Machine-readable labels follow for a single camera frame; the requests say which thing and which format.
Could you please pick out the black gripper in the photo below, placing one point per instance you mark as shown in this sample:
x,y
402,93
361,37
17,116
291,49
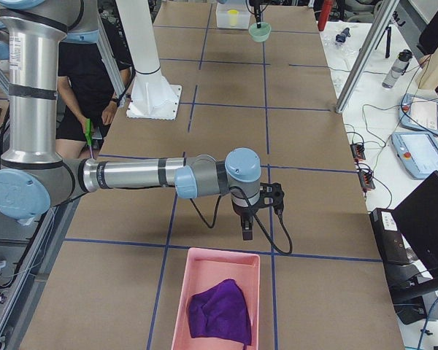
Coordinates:
x,y
257,10
241,212

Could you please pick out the yellow plastic cup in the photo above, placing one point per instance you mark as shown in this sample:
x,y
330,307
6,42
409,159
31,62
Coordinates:
x,y
233,17

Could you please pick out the light green bowl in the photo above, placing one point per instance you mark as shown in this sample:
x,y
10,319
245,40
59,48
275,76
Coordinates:
x,y
260,31

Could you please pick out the purple cloth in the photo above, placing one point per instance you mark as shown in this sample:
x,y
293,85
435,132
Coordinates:
x,y
220,312

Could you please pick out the black box device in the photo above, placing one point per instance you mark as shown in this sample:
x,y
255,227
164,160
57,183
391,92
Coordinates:
x,y
389,239

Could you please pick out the clear plastic bin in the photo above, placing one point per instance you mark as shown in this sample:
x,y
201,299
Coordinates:
x,y
222,17

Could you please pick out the pink plastic bin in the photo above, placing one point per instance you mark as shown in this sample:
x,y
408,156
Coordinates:
x,y
204,269

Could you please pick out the red cylinder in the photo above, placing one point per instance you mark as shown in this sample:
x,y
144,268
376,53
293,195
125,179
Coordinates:
x,y
324,14

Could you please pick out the clear water bottle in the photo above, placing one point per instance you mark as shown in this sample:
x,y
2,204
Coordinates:
x,y
398,68

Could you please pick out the black monitor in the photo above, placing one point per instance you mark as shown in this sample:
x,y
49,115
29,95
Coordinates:
x,y
416,218

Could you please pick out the near teach pendant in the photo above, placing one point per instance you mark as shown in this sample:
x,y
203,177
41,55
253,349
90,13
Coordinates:
x,y
417,151

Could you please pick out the teach pendant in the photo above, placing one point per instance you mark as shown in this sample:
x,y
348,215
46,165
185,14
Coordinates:
x,y
417,151
419,113

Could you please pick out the far teach pendant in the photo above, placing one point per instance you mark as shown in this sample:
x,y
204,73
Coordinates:
x,y
419,113

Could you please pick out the seated person in black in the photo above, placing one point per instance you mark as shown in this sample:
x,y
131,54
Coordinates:
x,y
86,89

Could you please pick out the aluminium frame post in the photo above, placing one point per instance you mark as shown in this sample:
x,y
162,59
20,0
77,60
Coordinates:
x,y
375,33

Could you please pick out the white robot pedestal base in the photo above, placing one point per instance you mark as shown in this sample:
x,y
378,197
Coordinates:
x,y
152,96

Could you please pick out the green handled tool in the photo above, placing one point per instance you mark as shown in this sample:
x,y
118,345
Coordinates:
x,y
89,136

